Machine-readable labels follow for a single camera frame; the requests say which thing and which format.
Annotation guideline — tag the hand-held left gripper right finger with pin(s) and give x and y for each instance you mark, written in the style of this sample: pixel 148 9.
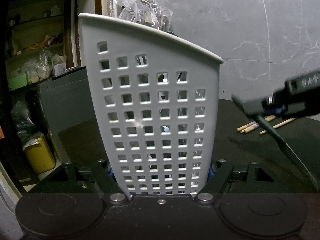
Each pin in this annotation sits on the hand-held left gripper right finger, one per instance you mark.
pixel 217 175

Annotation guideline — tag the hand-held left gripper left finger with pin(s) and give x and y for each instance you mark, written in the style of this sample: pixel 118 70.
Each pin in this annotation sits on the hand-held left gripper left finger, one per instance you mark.
pixel 106 177

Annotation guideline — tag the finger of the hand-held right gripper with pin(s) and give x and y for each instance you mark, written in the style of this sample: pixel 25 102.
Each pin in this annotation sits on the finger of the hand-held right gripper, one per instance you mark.
pixel 260 107

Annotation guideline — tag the white perforated utensil basket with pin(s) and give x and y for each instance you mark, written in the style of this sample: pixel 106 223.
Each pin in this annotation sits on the white perforated utensil basket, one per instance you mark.
pixel 90 35

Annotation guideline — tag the yellow plastic container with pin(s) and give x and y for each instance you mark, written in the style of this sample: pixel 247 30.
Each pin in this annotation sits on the yellow plastic container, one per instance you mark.
pixel 40 155

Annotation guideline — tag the grey cabinet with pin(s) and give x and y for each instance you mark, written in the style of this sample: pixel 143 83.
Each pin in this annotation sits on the grey cabinet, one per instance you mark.
pixel 67 100

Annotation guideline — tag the dark plastic bag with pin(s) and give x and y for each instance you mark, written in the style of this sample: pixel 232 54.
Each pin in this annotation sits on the dark plastic bag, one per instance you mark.
pixel 23 122

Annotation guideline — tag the small white box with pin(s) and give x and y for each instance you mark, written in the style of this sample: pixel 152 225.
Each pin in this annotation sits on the small white box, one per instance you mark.
pixel 59 69

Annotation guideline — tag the clear plastic food bags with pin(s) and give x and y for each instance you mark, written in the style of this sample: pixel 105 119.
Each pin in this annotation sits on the clear plastic food bags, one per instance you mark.
pixel 41 67

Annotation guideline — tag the green box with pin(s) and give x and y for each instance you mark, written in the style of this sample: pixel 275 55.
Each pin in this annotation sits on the green box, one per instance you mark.
pixel 17 82

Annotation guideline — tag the hanging clear plastic bag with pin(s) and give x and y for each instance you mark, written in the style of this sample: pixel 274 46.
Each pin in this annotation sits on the hanging clear plastic bag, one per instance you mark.
pixel 155 17

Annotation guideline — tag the dark wooden door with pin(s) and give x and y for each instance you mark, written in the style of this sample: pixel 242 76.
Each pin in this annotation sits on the dark wooden door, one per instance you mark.
pixel 6 80

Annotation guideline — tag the wooden shelf unit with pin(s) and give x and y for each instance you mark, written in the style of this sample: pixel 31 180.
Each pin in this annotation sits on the wooden shelf unit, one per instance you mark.
pixel 32 25

